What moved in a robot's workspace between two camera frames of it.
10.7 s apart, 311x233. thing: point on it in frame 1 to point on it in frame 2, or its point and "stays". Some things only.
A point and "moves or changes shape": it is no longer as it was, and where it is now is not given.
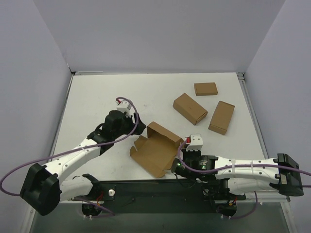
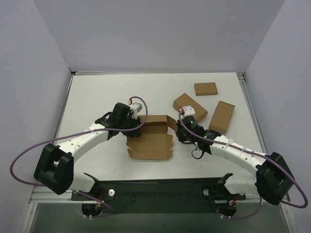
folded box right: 221,117 stays
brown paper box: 155,153 moves or changes shape
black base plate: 195,196 stays
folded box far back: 207,89 stays
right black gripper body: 188,154 to 182,134
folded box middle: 189,108 stays
